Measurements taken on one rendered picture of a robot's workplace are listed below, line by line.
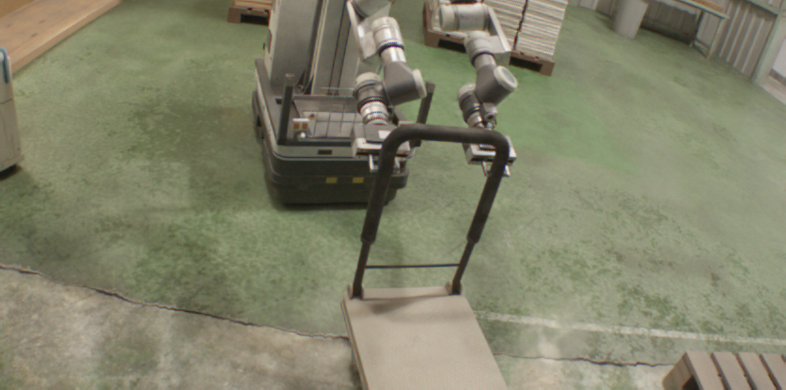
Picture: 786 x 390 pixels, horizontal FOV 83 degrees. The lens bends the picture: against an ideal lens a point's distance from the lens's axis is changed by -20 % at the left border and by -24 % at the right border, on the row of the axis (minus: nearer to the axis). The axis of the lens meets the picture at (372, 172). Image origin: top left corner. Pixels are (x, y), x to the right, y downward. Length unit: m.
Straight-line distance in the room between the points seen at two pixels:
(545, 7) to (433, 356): 3.49
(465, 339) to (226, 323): 0.74
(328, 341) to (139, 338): 0.60
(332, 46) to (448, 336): 1.29
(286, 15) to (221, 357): 1.45
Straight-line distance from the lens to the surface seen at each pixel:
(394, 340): 1.55
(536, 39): 4.64
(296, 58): 2.51
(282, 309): 1.84
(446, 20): 1.81
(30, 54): 3.74
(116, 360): 1.70
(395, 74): 1.51
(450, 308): 1.69
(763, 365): 2.45
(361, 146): 1.38
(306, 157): 2.12
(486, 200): 1.53
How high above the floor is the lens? 1.34
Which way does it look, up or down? 31 degrees down
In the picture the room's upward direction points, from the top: 13 degrees clockwise
